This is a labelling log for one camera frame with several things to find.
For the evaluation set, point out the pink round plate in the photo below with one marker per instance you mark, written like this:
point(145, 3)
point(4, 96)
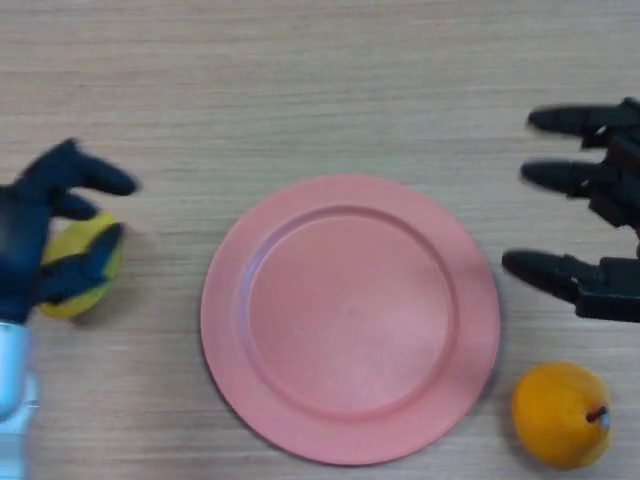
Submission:
point(350, 320)

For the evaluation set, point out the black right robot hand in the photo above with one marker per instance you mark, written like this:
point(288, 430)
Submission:
point(620, 200)

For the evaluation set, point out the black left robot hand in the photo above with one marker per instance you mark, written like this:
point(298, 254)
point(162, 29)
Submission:
point(22, 235)

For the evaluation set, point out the yellow starfruit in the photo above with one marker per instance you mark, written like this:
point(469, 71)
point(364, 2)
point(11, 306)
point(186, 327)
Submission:
point(67, 240)

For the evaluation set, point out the orange pear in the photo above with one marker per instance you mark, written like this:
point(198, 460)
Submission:
point(555, 415)

